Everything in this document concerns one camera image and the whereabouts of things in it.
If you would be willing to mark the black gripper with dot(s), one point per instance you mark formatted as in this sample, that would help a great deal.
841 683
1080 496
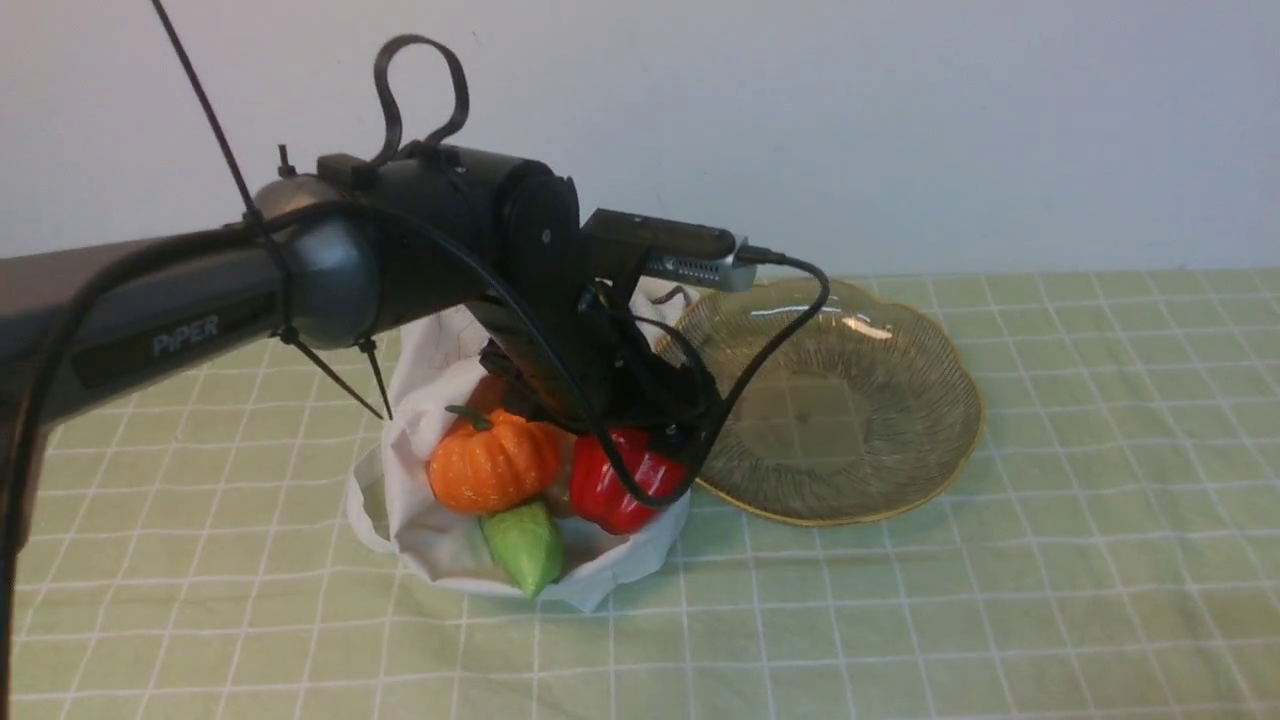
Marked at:
599 363

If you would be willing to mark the red bell pepper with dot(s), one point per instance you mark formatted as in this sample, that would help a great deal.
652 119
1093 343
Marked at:
597 493

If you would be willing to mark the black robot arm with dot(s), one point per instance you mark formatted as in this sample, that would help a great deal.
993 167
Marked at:
330 259

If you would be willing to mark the white cloth tote bag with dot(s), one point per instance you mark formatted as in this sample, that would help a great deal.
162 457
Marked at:
390 508

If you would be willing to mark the orange vegetable behind pumpkin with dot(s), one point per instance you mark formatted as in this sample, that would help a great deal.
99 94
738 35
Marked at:
488 395

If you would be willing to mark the orange pumpkin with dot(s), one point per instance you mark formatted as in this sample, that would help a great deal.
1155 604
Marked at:
491 462

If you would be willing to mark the brown potato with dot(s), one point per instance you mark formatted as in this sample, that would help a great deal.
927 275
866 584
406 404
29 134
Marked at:
557 495

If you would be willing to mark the green ridged gourd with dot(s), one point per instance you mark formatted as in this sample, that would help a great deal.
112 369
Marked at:
527 544

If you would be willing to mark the amber glass plate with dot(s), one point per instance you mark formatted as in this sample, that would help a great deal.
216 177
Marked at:
866 412

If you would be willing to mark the green checked tablecloth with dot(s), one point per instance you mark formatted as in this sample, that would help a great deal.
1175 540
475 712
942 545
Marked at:
1111 551

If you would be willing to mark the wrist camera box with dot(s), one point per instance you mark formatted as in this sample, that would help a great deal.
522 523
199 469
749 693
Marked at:
625 247

